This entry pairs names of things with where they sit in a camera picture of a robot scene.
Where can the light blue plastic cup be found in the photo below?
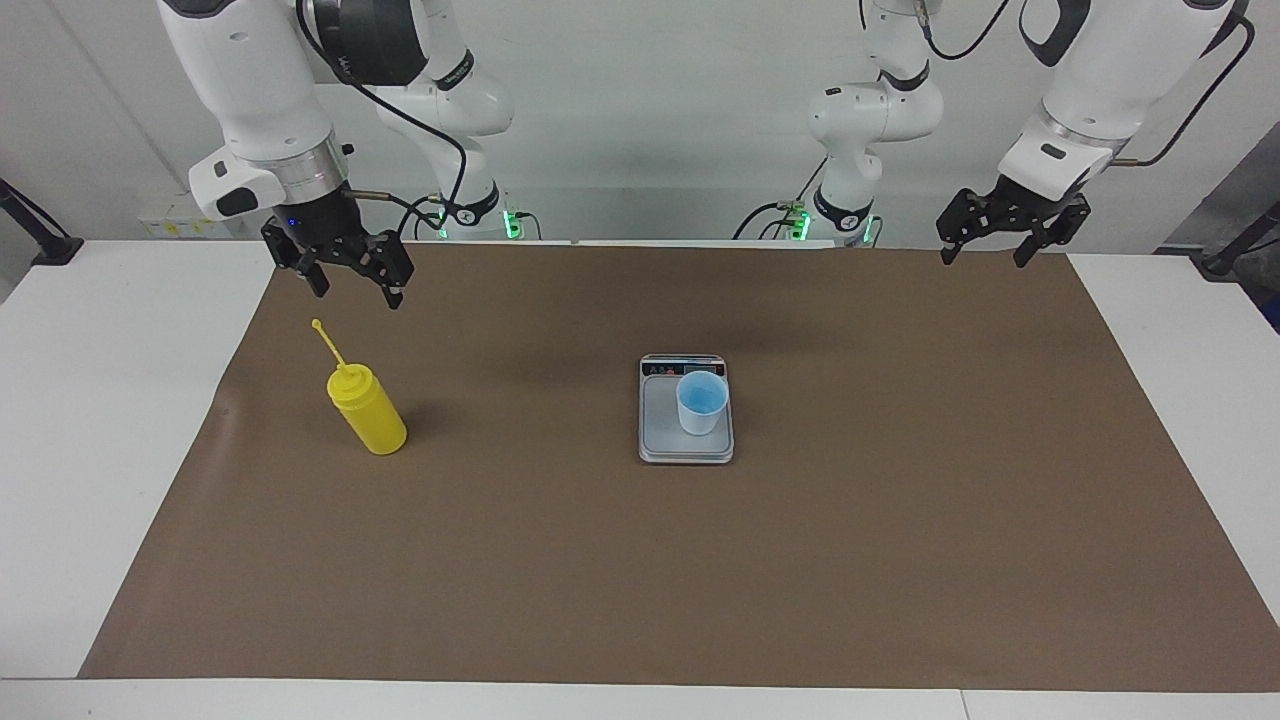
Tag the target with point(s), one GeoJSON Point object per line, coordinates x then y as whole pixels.
{"type": "Point", "coordinates": [702, 405]}

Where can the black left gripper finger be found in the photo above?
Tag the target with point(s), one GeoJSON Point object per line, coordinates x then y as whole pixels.
{"type": "Point", "coordinates": [962, 215]}
{"type": "Point", "coordinates": [1068, 225]}

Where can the blue object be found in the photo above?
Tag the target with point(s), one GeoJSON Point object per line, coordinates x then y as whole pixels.
{"type": "Point", "coordinates": [1274, 318]}

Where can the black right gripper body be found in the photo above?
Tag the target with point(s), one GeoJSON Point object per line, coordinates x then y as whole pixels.
{"type": "Point", "coordinates": [325, 225]}

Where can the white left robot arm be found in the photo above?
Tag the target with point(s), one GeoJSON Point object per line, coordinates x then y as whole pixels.
{"type": "Point", "coordinates": [1100, 70]}

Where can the yellow squeeze seasoning bottle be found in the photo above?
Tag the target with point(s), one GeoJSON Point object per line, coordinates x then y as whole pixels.
{"type": "Point", "coordinates": [370, 415]}

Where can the black camera stand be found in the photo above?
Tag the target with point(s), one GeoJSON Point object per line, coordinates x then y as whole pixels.
{"type": "Point", "coordinates": [1225, 262]}
{"type": "Point", "coordinates": [55, 245]}

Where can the brown paper table mat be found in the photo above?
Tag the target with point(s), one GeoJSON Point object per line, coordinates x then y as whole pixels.
{"type": "Point", "coordinates": [600, 560]}

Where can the white wall socket box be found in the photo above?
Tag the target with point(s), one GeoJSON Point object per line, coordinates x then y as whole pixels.
{"type": "Point", "coordinates": [165, 226]}

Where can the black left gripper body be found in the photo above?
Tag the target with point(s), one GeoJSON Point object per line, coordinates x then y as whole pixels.
{"type": "Point", "coordinates": [1025, 205]}

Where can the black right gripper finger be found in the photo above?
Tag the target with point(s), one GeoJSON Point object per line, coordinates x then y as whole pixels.
{"type": "Point", "coordinates": [395, 262]}
{"type": "Point", "coordinates": [288, 250]}

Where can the silver digital kitchen scale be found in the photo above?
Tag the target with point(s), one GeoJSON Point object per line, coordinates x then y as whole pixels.
{"type": "Point", "coordinates": [660, 440]}

